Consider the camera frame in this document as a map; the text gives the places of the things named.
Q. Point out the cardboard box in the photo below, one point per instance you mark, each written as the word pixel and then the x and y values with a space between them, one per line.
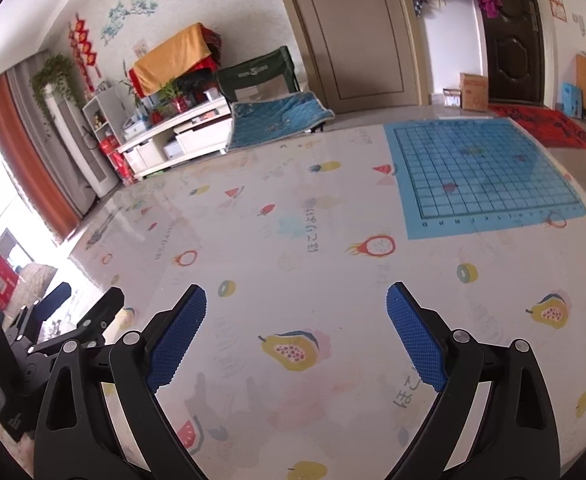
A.
pixel 474 91

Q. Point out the fruit print table cover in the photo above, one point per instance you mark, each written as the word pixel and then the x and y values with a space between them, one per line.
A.
pixel 323 280

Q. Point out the blue box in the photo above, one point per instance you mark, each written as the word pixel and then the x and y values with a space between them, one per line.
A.
pixel 572 101

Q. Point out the dark brown door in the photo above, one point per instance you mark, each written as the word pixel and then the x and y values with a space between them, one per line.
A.
pixel 515 45

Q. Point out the potted plant in red pot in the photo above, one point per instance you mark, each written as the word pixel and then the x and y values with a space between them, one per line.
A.
pixel 175 100

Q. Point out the orange curtain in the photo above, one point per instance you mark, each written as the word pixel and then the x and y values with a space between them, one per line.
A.
pixel 28 165

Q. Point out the blue grid mat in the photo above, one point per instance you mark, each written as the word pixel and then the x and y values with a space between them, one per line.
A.
pixel 483 175

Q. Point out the white standing air conditioner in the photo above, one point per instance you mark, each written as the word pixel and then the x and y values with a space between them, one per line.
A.
pixel 80 145

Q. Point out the white TV stand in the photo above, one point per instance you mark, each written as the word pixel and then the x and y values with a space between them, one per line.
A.
pixel 173 132

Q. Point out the orange cloth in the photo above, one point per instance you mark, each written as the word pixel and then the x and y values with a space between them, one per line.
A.
pixel 173 57

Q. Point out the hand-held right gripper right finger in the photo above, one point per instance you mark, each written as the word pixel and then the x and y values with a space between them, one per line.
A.
pixel 415 335

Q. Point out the stack of red boxes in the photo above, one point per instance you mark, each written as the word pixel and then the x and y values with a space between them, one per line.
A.
pixel 118 160

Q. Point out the white shelf cabinet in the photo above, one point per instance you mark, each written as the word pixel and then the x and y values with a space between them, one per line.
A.
pixel 105 110

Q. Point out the beige woven blanket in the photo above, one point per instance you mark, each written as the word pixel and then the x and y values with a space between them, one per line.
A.
pixel 38 277

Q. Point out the red knot wall decoration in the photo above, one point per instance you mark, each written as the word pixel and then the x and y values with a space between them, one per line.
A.
pixel 84 50

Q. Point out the red box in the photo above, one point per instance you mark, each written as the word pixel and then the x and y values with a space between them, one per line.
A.
pixel 3 282

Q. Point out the hanging green plant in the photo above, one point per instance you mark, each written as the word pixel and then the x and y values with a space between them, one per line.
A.
pixel 58 77

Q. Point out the blue quilted cushion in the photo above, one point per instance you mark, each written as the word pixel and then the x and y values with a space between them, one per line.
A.
pixel 273 117

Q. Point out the beige door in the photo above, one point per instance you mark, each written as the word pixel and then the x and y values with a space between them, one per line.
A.
pixel 358 35

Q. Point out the green folding chair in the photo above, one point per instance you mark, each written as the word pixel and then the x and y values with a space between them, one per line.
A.
pixel 258 72

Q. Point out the red doormat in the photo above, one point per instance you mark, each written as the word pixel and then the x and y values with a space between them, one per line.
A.
pixel 548 125

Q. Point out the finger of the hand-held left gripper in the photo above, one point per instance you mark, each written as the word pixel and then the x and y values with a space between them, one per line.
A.
pixel 55 300
pixel 105 307

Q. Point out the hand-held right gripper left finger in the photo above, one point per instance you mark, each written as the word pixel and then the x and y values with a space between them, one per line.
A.
pixel 178 340

